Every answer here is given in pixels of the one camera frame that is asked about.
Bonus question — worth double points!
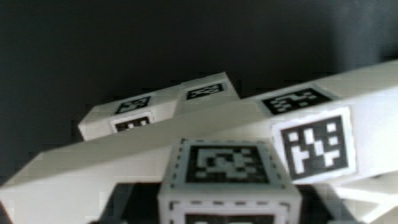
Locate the white chair back frame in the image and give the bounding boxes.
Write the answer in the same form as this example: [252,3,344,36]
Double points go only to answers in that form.
[0,60,398,224]

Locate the white chair leg with tag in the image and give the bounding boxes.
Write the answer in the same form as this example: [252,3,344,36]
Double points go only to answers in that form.
[77,73,239,141]

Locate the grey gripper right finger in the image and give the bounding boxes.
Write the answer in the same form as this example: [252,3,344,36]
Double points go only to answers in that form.
[296,184,362,224]

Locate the white tagged cube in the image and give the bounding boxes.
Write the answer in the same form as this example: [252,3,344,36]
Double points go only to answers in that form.
[157,139,301,224]

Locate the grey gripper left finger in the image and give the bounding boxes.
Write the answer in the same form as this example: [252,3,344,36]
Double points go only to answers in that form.
[88,183,159,224]

